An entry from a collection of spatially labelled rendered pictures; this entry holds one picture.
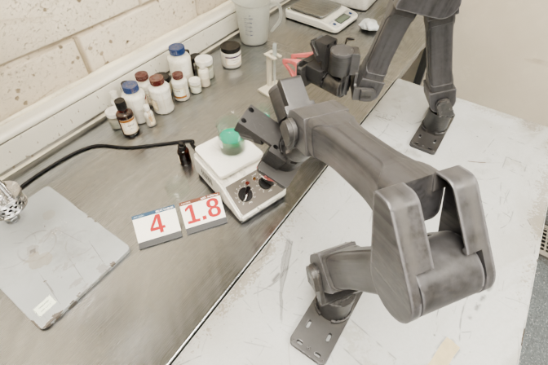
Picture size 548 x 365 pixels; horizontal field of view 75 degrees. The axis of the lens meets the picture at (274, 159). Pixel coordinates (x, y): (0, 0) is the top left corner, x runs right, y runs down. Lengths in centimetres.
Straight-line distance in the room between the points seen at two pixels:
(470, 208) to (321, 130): 19
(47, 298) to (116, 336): 16
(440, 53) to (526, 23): 110
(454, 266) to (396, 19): 61
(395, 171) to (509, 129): 87
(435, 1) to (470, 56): 127
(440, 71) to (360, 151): 59
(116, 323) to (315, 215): 44
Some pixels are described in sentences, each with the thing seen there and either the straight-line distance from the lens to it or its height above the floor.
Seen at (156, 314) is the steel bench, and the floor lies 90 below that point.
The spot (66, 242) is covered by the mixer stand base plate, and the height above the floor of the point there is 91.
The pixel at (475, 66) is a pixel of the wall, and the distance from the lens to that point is 211.
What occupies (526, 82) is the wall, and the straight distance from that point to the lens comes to 212.
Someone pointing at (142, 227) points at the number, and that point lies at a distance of 82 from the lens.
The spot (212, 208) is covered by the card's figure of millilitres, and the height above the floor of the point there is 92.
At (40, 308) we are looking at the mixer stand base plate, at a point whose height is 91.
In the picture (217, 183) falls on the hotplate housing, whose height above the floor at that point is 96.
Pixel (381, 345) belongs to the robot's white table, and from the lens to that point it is 72.
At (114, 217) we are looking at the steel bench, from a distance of 89.
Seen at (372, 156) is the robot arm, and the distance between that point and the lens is 38.
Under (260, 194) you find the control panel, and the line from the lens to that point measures 80.
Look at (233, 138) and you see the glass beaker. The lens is 77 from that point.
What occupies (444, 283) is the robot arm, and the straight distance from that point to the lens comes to 36.
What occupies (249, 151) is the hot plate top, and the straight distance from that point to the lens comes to 83.
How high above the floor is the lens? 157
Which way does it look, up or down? 46 degrees down
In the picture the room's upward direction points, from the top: straight up
